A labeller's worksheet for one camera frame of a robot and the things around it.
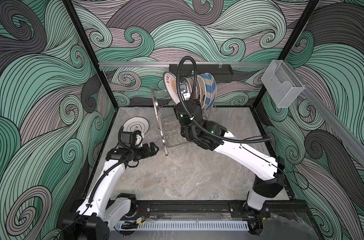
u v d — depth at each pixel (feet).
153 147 2.32
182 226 2.49
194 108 1.35
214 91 2.34
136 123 3.53
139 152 2.18
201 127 1.33
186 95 1.58
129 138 1.98
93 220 1.24
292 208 2.42
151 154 2.26
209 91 2.35
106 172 1.54
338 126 1.91
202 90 2.27
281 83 2.60
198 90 2.24
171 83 2.24
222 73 3.05
